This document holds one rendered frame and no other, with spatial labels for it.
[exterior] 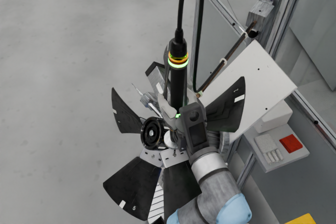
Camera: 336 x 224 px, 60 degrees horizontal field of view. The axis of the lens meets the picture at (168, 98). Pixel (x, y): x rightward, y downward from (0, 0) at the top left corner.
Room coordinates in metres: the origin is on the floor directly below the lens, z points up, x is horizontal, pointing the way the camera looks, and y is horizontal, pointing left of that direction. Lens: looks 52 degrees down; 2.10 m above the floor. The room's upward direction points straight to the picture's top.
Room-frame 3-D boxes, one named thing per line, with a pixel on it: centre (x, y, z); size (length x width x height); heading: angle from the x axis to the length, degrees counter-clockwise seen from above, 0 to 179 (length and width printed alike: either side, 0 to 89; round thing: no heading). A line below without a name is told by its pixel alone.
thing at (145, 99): (0.79, 0.09, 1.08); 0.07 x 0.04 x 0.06; 32
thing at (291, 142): (0.70, -0.59, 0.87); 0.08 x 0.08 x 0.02; 24
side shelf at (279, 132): (0.77, -0.49, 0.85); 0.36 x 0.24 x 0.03; 21
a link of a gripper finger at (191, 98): (0.47, -0.06, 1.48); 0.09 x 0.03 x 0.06; 5
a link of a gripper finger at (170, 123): (0.40, -0.02, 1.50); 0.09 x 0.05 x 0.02; 38
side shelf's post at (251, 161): (0.77, -0.49, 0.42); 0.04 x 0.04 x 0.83; 21
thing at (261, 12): (0.99, -0.37, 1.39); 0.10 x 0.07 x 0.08; 146
